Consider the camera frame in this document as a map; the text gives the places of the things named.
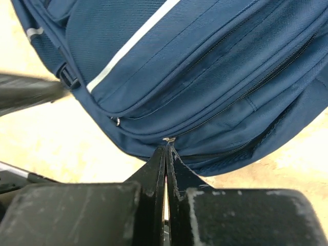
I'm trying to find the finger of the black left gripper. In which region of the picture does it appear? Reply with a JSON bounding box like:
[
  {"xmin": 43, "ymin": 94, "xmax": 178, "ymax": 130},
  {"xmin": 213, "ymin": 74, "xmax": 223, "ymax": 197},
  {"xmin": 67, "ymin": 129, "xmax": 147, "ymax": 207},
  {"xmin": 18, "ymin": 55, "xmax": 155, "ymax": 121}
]
[{"xmin": 1, "ymin": 73, "xmax": 64, "ymax": 116}]

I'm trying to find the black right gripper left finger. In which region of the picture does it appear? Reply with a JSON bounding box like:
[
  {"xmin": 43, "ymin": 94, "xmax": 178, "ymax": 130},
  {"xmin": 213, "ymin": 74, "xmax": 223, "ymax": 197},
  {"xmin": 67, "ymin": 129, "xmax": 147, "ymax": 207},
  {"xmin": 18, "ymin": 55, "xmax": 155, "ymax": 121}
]
[{"xmin": 1, "ymin": 147, "xmax": 167, "ymax": 245}]

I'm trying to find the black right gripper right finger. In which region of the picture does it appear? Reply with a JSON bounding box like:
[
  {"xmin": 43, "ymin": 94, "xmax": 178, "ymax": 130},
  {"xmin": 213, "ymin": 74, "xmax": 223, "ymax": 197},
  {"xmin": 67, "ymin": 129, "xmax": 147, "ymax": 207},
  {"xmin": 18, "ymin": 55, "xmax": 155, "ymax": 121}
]
[{"xmin": 166, "ymin": 147, "xmax": 327, "ymax": 245}]

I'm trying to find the navy blue student backpack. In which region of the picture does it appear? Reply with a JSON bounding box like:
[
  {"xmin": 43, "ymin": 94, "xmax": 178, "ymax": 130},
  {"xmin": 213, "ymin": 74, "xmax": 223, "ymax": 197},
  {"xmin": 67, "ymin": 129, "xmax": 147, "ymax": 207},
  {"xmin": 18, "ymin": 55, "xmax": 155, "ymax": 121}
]
[{"xmin": 12, "ymin": 1, "xmax": 327, "ymax": 176}]

